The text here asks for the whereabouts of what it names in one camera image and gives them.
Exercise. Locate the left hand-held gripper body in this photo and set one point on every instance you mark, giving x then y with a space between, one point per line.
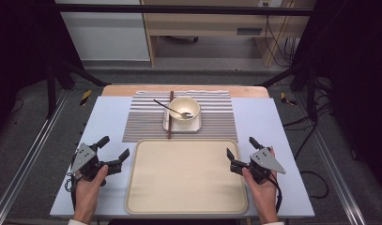
84 156

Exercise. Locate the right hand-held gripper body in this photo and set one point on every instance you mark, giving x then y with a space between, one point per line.
265 159

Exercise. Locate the cream plastic tray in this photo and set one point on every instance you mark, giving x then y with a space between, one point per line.
185 178

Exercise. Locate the brown chopstick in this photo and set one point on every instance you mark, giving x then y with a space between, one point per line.
169 131

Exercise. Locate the metal spoon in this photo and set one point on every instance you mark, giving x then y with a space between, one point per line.
166 107

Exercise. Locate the person's left hand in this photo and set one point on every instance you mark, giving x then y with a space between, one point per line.
88 190

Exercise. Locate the person's right hand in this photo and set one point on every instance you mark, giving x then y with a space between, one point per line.
262 197

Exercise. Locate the striped placemat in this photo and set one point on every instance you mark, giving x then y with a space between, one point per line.
145 125

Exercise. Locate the yellow black tape marker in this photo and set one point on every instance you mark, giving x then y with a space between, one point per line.
285 98
85 97

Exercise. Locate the light wooden table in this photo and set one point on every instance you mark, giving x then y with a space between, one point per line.
119 90

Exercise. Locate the white square plate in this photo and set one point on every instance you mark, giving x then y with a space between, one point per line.
184 126

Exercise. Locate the black metal stand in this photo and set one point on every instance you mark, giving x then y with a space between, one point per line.
50 90
311 93

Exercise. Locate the white cabinet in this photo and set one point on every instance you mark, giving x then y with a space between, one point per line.
107 37

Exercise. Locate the dark curtain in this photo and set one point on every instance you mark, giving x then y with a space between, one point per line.
19 47
357 78

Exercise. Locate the wooden desk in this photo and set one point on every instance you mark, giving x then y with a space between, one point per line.
210 22

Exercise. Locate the black crossbar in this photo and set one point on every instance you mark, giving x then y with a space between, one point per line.
179 9

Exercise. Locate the aluminium floor rail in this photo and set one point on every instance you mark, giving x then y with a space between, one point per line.
330 162
29 156

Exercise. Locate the wall power socket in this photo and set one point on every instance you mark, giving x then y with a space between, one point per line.
270 2

